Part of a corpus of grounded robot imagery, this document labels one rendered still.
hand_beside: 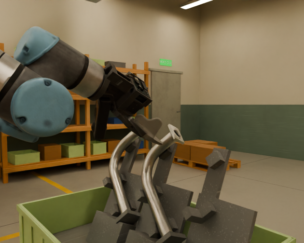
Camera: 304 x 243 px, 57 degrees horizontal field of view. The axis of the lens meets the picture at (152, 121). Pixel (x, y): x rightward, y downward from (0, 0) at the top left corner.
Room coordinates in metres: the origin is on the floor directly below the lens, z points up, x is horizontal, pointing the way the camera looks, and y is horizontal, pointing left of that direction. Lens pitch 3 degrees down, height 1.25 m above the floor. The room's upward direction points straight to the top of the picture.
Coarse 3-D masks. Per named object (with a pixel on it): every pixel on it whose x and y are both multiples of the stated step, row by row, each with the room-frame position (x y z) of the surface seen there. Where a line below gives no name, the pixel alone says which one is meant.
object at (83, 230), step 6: (72, 228) 0.89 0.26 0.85; (78, 228) 0.89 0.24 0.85; (84, 228) 0.89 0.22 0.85; (54, 234) 0.85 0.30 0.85; (60, 234) 0.85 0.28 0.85; (66, 234) 0.85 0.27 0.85; (72, 234) 0.85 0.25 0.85; (78, 234) 0.85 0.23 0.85; (84, 234) 0.85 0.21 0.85; (60, 240) 0.81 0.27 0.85; (66, 240) 0.81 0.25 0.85; (72, 240) 0.81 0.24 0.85; (78, 240) 0.81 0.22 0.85; (84, 240) 0.81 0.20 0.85
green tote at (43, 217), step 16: (80, 192) 0.92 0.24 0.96; (96, 192) 0.96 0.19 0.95; (16, 208) 0.80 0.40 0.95; (32, 208) 0.82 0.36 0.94; (48, 208) 0.85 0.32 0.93; (64, 208) 0.89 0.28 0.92; (80, 208) 0.92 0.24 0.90; (96, 208) 0.96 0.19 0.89; (32, 224) 0.69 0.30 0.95; (48, 224) 0.85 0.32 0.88; (64, 224) 0.89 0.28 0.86; (80, 224) 0.92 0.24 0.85; (256, 224) 0.67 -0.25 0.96; (32, 240) 0.70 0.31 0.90; (48, 240) 0.60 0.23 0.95; (256, 240) 0.66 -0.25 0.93; (272, 240) 0.63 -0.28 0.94; (288, 240) 0.59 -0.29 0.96
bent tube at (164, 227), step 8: (176, 128) 0.78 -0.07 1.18; (168, 136) 0.76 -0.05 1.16; (176, 136) 0.74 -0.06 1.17; (168, 144) 0.76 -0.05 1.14; (152, 152) 0.77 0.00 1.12; (160, 152) 0.77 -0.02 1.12; (144, 160) 0.78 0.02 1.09; (152, 160) 0.77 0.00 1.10; (144, 168) 0.77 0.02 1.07; (144, 176) 0.76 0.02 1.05; (144, 184) 0.74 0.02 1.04; (152, 184) 0.75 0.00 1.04; (144, 192) 0.74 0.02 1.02; (152, 192) 0.72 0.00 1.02; (152, 200) 0.70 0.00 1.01; (152, 208) 0.69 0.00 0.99; (160, 208) 0.68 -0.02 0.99; (160, 216) 0.67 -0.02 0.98; (160, 224) 0.65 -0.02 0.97; (168, 224) 0.65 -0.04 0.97; (160, 232) 0.64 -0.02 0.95
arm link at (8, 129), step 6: (0, 120) 0.46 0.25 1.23; (0, 126) 0.46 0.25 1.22; (6, 126) 0.46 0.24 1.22; (12, 126) 0.46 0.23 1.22; (6, 132) 0.46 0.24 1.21; (12, 132) 0.46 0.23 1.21; (18, 132) 0.46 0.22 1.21; (18, 138) 0.46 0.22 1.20; (24, 138) 0.47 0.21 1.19; (30, 138) 0.47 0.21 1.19; (36, 138) 0.49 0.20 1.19
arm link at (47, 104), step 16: (0, 64) 0.34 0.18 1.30; (16, 64) 0.36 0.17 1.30; (0, 80) 0.34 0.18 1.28; (16, 80) 0.35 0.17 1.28; (32, 80) 0.35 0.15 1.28; (48, 80) 0.35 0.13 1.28; (0, 96) 0.34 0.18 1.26; (16, 96) 0.33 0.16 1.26; (32, 96) 0.34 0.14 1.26; (48, 96) 0.35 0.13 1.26; (64, 96) 0.36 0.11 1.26; (0, 112) 0.35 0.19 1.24; (16, 112) 0.33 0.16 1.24; (32, 112) 0.34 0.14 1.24; (48, 112) 0.35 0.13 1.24; (64, 112) 0.36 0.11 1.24; (32, 128) 0.34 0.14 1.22; (48, 128) 0.35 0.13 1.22; (64, 128) 0.36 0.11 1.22
